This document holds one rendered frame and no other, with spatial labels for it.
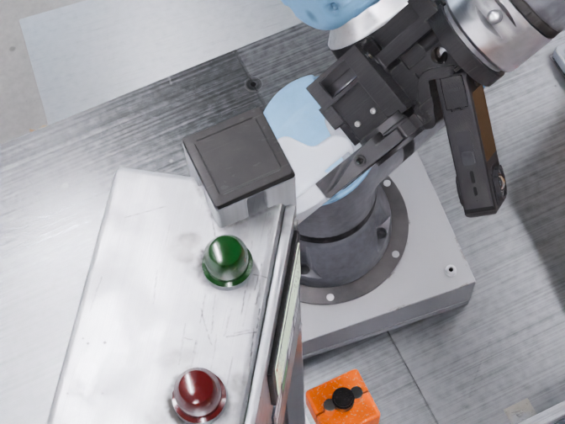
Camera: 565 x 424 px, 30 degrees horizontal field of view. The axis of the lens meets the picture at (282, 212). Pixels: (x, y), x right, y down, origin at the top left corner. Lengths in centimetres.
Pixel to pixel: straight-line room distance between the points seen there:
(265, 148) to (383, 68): 27
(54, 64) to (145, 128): 16
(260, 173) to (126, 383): 12
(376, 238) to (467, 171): 35
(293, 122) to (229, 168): 46
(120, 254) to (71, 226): 74
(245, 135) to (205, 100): 81
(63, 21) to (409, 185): 53
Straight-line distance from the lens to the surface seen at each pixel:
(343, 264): 113
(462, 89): 79
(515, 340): 123
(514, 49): 77
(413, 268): 117
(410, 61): 80
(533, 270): 126
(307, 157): 79
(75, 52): 142
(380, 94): 78
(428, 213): 120
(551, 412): 107
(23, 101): 241
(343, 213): 103
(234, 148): 54
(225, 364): 52
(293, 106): 100
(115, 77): 139
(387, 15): 102
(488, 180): 80
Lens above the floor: 197
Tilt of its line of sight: 64 degrees down
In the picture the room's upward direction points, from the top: 4 degrees counter-clockwise
